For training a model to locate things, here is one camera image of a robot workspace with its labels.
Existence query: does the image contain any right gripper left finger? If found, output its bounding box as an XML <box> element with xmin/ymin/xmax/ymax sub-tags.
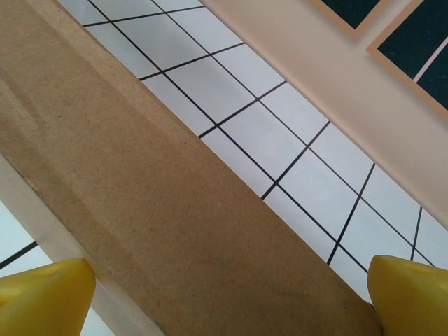
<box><xmin>0</xmin><ymin>258</ymin><xmax>97</xmax><ymax>336</ymax></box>

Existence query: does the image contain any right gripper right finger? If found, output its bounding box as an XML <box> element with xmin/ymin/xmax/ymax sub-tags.
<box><xmin>367</xmin><ymin>254</ymin><xmax>448</xmax><ymax>336</ymax></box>

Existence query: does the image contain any brown cardboard paper box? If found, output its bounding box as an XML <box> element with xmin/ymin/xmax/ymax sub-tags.
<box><xmin>0</xmin><ymin>0</ymin><xmax>382</xmax><ymax>336</ymax></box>

